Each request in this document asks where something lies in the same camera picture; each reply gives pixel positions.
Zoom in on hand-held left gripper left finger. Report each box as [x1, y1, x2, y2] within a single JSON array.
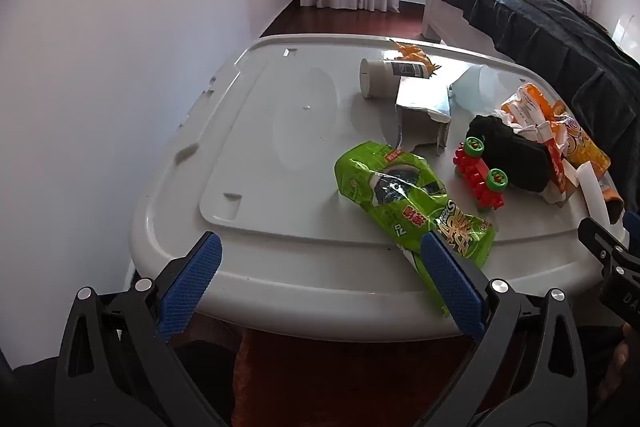
[[54, 231, 236, 427]]

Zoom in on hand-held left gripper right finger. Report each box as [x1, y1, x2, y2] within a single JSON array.
[[420, 231, 588, 427]]

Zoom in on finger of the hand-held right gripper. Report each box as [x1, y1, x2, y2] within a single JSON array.
[[577, 213, 640, 269]]

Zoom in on green snack bag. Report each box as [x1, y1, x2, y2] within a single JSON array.
[[334, 140, 497, 319]]

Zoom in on orange white wipes packet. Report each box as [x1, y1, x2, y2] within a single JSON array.
[[500, 83, 567, 142]]

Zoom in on white paper strip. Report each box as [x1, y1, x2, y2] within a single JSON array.
[[574, 164, 619, 228]]

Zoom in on crumpled red white wrapper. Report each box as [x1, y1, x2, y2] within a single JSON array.
[[539, 126, 582, 208]]

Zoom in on orange yellow snack packet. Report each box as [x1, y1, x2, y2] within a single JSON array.
[[550, 113, 612, 174]]

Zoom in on red toy car green wheels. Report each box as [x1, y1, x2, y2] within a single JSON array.
[[452, 136, 510, 210]]

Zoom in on black sponge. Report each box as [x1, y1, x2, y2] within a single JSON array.
[[467, 115, 552, 194]]

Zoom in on white plastic storage bin lid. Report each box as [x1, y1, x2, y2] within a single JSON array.
[[129, 34, 626, 343]]

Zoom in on torn grey cardboard box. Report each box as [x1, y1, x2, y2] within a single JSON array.
[[382, 77, 453, 156]]

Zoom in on light blue plastic cup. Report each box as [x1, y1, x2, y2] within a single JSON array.
[[447, 66, 522, 118]]

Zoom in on beige cylindrical container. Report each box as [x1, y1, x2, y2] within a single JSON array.
[[360, 58, 436, 100]]

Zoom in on orange toy dinosaur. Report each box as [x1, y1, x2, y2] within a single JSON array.
[[390, 40, 442, 80]]

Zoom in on white bed frame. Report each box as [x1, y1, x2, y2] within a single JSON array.
[[421, 0, 507, 58]]

